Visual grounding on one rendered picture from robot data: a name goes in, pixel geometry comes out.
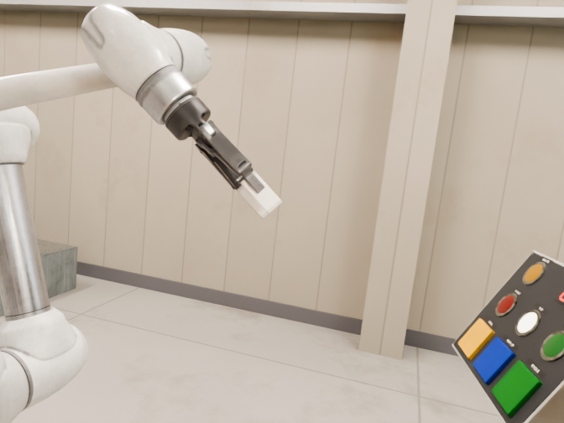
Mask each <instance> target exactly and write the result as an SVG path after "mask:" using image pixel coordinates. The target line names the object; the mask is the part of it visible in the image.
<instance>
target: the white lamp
mask: <svg viewBox="0 0 564 423"><path fill-rule="evenodd" d="M536 320H537V315H536V314H535V313H533V312H531V313H528V314H526V315H525V316H523V317H522V319H521V320H520V322H519V324H518V331H519V332H527V331H529V330H530V329H531V328H532V327H533V326H534V325H535V323H536Z"/></svg>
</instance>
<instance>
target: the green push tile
mask: <svg viewBox="0 0 564 423"><path fill-rule="evenodd" d="M541 385H543V383H542V382H541V381H540V380H539V379H538V378H537V377H536V376H535V375H534V374H533V373H532V371H531V370H530V369H529V368H528V367H527V366H526V365H525V364H524V363H522V362H521V361H520V360H519V361H518V362H517V363H516V364H515V365H514V366H513V367H512V368H511V369H510V370H509V371H508V372H507V373H506V374H505V376H503V378H502V379H501V380H500V381H499V382H498V383H497V384H496V385H495V386H494V387H493V389H492V390H491V391H492V393H493V395H494V396H495V398H496V399H497V401H498V402H499V403H500V404H501V406H502V407H503V409H504V411H505V412H506V413H507V415H508V416H510V417H512V416H513V415H514V414H515V413H516V412H517V411H518V410H519V409H520V408H521V407H522V406H523V404H524V403H525V402H526V401H527V400H528V399H529V398H530V397H531V396H532V395H533V394H534V393H535V391H536V390H538V388H539V387H540V386H541Z"/></svg>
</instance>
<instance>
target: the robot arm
mask: <svg viewBox="0 0 564 423"><path fill-rule="evenodd" d="M81 37H82V40H83V42H84V44H85V46H86V48H87V49H88V51H89V53H90V54H91V56H92V58H93V59H94V61H95V62H96V63H94V64H87V65H76V66H70V67H64V68H58V69H52V70H41V71H35V72H29V73H23V74H17V75H11V76H2V77H0V295H1V299H2V303H3V311H4V315H5V319H4V320H3V321H2V323H1V324H0V423H11V422H12V421H13V420H14V419H15V418H16V417H17V415H18V414H19V413H20V412H21V411H23V410H26V409H28V408H30V407H32V406H34V405H36V404H38V403H39V402H41V401H43V400H45V399H47V398H49V397H50V396H51V395H53V394H55V393H56V392H58V391H59V390H61V389H62V388H64V387H65V386H66V385H67V384H68V383H69V382H70V381H71V380H72V379H73V378H74V377H75V376H76V375H77V374H78V373H79V372H80V371H81V369H82V368H83V366H84V365H85V363H86V360H87V357H88V345H87V341H86V338H85V336H84V335H83V333H82V332H81V331H80V330H79V329H78V328H76V327H75V326H73V325H71V324H69V322H68V321H67V320H66V318H65V316H64V314H63V313H62V312H61V311H59V310H57V309H56V308H54V307H50V301H49V297H48V292H47V288H46V283H45V279H44V271H43V266H42V262H41V257H40V253H39V245H38V241H37V237H36V232H35V228H34V220H33V216H32V212H31V207H30V202H29V194H28V190H27V186H26V181H25V177H24V169H23V165H25V163H26V161H27V159H28V153H29V149H30V148H31V147H33V146H34V144H35V143H36V142H37V140H38V138H39V133H40V127H39V121H38V118H37V117H36V116H35V114H34V113H33V112H32V111H31V110H30V109H28V108H27V107H26V106H27V105H31V104H35V103H40V102H47V101H52V100H56V99H61V98H65V97H72V96H76V95H80V94H85V93H89V92H94V91H101V90H106V89H110V88H114V87H119V88H120V89H121V90H122V91H123V92H125V93H127V94H128V95H129V96H131V97H132V98H133V99H134V100H135V101H137V102H138V104H139V106H141V107H142V108H143V109H144V110H145V111H146V112H147V113H148V115H150V117H151V118H152V119H153V120H155V122H156V123H157V124H158V125H165V126H166V127H167V128H168V129H169V131H170V132H171V133H172V134H173V135H174V136H175V137H176V138H177V139H178V140H180V141H181V140H185V139H187V138H189V137H192V138H193V139H194V140H195V142H196V144H195V146H196V147H197V148H198V149H199V151H200V153H201V154H203V155H204V156H205V157H206V158H207V160H208V161H209V162H210V163H211V164H212V165H213V166H214V168H215V169H216V170H217V171H218V172H219V173H220V175H221V176H222V177H223V178H224V179H225V180H226V182H227V183H228V184H229V185H230V186H231V187H232V188H233V189H234V190H237V192H238V193H239V194H240V195H241V196H242V197H243V199H244V200H245V201H246V202H247V203H248V204H249V205H250V206H251V207H252V208H253V209H254V210H255V211H256V212H257V213H258V214H259V215H260V216H261V218H262V219H264V218H265V217H266V216H267V215H268V214H269V213H271V212H272V211H273V210H274V209H275V208H276V207H277V206H278V205H279V204H280V203H281V202H282V200H280V199H279V198H278V196H277V195H276V194H275V193H274V192H273V191H272V190H271V189H270V188H269V186H268V185H267V184H266V183H265V182H264V181H263V180H262V179H261V177H260V176H259V175H258V174H257V173H256V172H255V171H254V170H253V168H252V167H251V166H252V163H251V162H250V161H249V160H248V159H247V158H246V157H245V156H244V155H243V154H242V153H241V152H240V151H239V150H238V149H237V148H236V147H235V146H234V145H233V144H232V142H231V141H230V140H229V139H228V138H227V137H226V136H225V135H224V134H223V133H222V132H221V131H220V130H219V129H218V127H217V126H216V125H215V123H214V122H213V121H212V120H211V119H210V120H208V119H209V117H210V116H211V111H210V109H209V108H208V107H207V106H206V105H205V104H204V103H203V101H202V100H201V99H200V98H199V97H197V91H196V88H195V87H194V86H193V85H195V84H197V83H198V82H200V81H202V80H203V79H204V78H205V77H206V76H207V74H208V73H209V71H210V69H211V66H212V60H211V55H210V51H209V48H208V46H207V44H206V43H205V41H204V40H203V39H202V38H200V37H199V36H198V35H196V34H193V33H192V32H190V31H186V30H183V29H170V28H163V29H157V28H155V27H154V26H152V25H150V24H148V23H146V22H145V21H143V20H141V21H140V20H139V19H138V18H137V17H136V16H135V15H133V14H132V13H130V12H129V11H128V10H126V9H124V8H121V7H119V6H118V5H116V4H114V3H103V4H101V5H99V6H97V7H95V8H93V9H92V10H91V11H90V12H89V13H88V14H87V15H86V17H85V19H84V20H83V23H82V26H81ZM207 120H208V121H207Z"/></svg>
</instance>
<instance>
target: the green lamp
mask: <svg viewBox="0 0 564 423"><path fill-rule="evenodd" d="M563 349H564V335H562V334H556V335H554V336H552V337H550V338H549V339H548V340H547V341H546V343H545V346H544V348H543V353H544V354H545V355H546V356H547V357H549V358H551V357H555V356H556V355H558V354H559V353H560V352H561V351H562V350H563Z"/></svg>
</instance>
